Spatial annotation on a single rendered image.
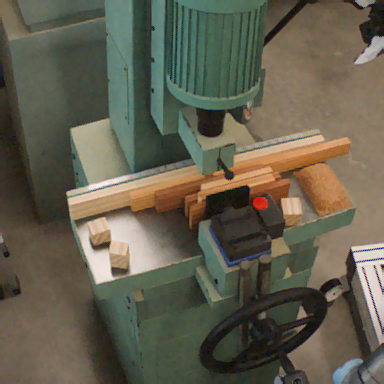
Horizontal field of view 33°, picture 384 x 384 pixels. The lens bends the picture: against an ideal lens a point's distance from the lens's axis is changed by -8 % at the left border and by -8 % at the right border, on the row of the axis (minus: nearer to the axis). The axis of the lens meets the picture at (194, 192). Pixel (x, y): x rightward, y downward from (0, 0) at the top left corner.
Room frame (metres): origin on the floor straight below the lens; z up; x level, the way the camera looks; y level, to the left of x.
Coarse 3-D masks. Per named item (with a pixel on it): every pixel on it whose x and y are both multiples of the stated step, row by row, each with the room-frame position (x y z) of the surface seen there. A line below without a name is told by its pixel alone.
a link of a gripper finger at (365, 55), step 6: (372, 42) 1.03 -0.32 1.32; (378, 42) 1.03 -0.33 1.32; (366, 48) 1.01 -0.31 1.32; (372, 48) 1.01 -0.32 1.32; (378, 48) 0.98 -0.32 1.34; (366, 54) 1.00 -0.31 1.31; (372, 54) 0.99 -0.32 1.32; (354, 60) 0.99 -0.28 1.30; (360, 60) 0.99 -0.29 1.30; (366, 60) 0.99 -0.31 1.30
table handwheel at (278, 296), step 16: (304, 288) 0.74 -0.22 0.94; (256, 304) 0.69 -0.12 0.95; (272, 304) 0.69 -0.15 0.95; (320, 304) 0.74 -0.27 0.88; (224, 320) 0.67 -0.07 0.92; (240, 320) 0.67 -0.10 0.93; (256, 320) 0.69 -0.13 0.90; (272, 320) 0.73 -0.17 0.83; (304, 320) 0.74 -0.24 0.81; (320, 320) 0.75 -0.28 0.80; (208, 336) 0.66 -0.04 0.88; (224, 336) 0.65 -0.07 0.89; (256, 336) 0.69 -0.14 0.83; (272, 336) 0.69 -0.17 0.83; (304, 336) 0.74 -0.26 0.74; (208, 352) 0.64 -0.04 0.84; (240, 352) 0.69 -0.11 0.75; (272, 352) 0.72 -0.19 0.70; (288, 352) 0.72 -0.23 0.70; (208, 368) 0.65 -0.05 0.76; (224, 368) 0.66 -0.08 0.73; (240, 368) 0.68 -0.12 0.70
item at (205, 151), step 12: (180, 108) 1.08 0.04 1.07; (192, 108) 1.08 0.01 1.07; (180, 120) 1.07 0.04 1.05; (192, 120) 1.05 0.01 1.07; (180, 132) 1.07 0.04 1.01; (192, 132) 1.01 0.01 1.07; (228, 132) 1.02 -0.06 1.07; (192, 144) 1.01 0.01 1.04; (204, 144) 0.98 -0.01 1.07; (216, 144) 0.98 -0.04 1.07; (228, 144) 0.98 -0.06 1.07; (192, 156) 1.01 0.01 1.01; (204, 156) 0.96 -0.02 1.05; (216, 156) 0.97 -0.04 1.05; (228, 156) 0.98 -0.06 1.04; (204, 168) 0.96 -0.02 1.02; (216, 168) 0.97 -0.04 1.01
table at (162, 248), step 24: (96, 216) 0.92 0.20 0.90; (120, 216) 0.93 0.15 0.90; (144, 216) 0.93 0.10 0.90; (168, 216) 0.94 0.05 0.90; (312, 216) 0.95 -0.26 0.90; (336, 216) 0.96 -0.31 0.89; (120, 240) 0.87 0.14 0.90; (144, 240) 0.87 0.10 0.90; (168, 240) 0.87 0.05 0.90; (192, 240) 0.88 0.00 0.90; (288, 240) 0.92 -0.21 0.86; (96, 264) 0.80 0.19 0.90; (144, 264) 0.81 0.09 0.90; (168, 264) 0.81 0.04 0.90; (192, 264) 0.83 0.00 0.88; (96, 288) 0.75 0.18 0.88; (120, 288) 0.77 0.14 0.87; (144, 288) 0.79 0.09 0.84; (216, 288) 0.78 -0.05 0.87
